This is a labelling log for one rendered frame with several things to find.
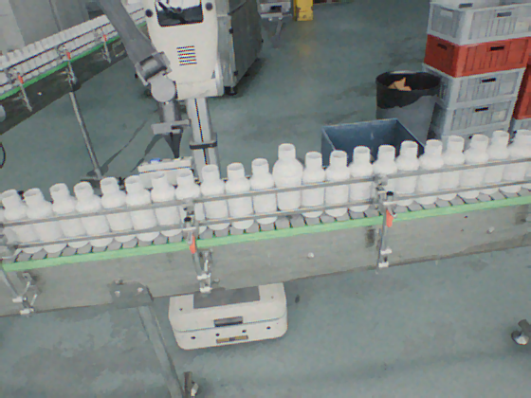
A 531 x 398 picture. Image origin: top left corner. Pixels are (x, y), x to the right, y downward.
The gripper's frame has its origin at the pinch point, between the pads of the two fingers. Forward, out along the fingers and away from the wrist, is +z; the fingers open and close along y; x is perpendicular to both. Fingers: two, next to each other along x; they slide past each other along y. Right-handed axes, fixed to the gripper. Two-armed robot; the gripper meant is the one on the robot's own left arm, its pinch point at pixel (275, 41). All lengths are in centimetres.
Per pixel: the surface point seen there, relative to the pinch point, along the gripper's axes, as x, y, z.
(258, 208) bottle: 8.4, -17.0, 34.9
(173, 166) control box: 28.9, -2.2, 28.6
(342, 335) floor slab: -26, 18, 140
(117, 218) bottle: 42, -18, 32
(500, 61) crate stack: -177, 164, 65
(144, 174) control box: 36.9, -2.7, 29.7
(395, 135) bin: -52, 44, 51
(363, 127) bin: -38, 45, 47
